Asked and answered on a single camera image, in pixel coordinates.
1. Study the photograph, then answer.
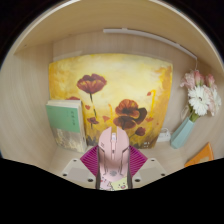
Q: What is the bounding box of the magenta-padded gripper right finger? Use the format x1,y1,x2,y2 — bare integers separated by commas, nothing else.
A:
126,145,168,190

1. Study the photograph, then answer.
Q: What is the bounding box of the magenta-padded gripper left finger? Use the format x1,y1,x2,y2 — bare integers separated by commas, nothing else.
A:
60,145,101,191

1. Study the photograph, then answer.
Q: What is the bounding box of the pink computer mouse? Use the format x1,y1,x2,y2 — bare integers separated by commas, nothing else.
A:
96,126,131,184

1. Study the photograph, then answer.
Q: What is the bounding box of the small white adapter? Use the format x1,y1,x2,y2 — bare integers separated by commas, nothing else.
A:
156,128,172,144

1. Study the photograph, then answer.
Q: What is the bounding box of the teal faceted vase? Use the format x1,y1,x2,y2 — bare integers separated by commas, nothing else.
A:
170,116,196,150

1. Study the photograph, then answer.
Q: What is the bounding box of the green cover book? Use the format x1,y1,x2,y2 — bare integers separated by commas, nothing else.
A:
45,99,88,154

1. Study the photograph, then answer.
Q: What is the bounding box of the orange booklet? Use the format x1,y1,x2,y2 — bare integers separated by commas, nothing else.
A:
184,142,215,168

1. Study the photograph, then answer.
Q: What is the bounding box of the pink and white flower bouquet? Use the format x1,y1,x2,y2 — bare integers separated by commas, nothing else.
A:
179,69,222,123

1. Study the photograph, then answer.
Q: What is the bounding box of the poppy flower painting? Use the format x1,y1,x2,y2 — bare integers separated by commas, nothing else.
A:
48,53,174,150

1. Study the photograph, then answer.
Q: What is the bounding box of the white light bar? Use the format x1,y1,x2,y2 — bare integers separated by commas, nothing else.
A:
102,28,198,61

